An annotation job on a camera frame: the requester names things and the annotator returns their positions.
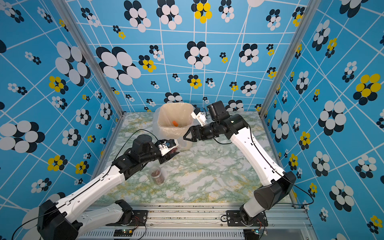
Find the aluminium corner post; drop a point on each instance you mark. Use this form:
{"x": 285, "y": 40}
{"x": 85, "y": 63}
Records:
{"x": 78, "y": 36}
{"x": 288, "y": 57}

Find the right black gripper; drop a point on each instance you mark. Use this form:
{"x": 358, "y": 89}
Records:
{"x": 193, "y": 130}

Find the green circuit board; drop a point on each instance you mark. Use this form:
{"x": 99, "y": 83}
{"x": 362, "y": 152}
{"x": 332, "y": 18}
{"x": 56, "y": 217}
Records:
{"x": 251, "y": 234}
{"x": 120, "y": 233}

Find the left aluminium corner post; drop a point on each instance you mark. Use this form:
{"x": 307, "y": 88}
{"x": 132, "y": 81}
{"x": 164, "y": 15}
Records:
{"x": 78, "y": 36}

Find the left clear tea jar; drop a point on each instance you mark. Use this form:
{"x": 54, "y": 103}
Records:
{"x": 157, "y": 175}

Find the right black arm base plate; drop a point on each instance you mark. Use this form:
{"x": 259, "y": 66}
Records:
{"x": 241, "y": 219}

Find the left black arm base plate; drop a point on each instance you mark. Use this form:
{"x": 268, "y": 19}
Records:
{"x": 135, "y": 218}

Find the clear plastic bin liner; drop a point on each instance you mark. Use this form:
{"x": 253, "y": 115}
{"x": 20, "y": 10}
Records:
{"x": 168, "y": 126}

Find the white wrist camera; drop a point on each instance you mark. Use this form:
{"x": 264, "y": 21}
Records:
{"x": 200, "y": 116}
{"x": 166, "y": 145}

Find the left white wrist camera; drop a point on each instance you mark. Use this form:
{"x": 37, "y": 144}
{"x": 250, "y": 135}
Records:
{"x": 166, "y": 145}

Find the left green circuit board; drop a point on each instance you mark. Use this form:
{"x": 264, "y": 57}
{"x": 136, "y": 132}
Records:
{"x": 120, "y": 233}

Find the aluminium front rail frame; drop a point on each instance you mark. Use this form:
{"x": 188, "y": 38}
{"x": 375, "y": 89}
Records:
{"x": 203, "y": 222}

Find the right green circuit board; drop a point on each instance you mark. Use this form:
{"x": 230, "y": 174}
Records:
{"x": 251, "y": 234}

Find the small tea jar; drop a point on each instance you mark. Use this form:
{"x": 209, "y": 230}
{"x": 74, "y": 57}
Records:
{"x": 172, "y": 153}

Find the right aluminium corner post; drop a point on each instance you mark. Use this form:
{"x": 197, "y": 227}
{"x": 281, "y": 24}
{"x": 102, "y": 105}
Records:
{"x": 288, "y": 57}

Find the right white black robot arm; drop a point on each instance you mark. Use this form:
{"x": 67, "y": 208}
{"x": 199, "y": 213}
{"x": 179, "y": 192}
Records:
{"x": 276, "y": 182}

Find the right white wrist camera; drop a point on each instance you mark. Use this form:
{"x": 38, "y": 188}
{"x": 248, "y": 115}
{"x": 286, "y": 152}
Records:
{"x": 200, "y": 116}

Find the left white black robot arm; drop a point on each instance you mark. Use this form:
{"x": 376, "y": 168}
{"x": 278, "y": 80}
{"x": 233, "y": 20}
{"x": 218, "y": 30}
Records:
{"x": 68, "y": 218}

